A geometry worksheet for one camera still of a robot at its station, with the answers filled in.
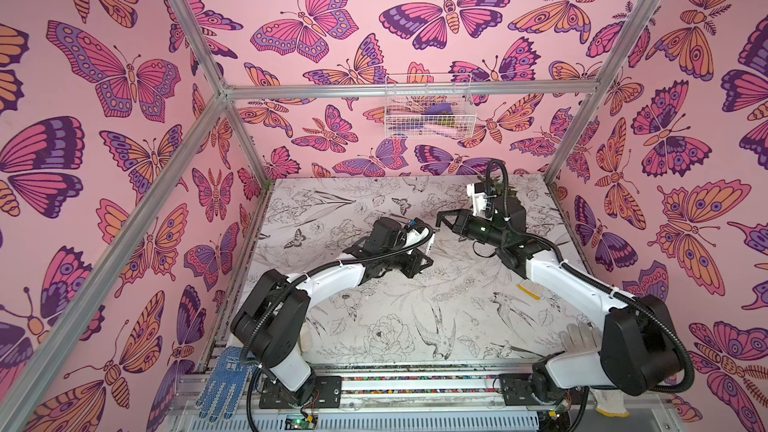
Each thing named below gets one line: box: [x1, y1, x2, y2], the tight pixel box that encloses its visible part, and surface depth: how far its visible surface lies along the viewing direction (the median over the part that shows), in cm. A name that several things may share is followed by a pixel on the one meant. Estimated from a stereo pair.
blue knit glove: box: [195, 346, 257, 423], surface depth 75 cm
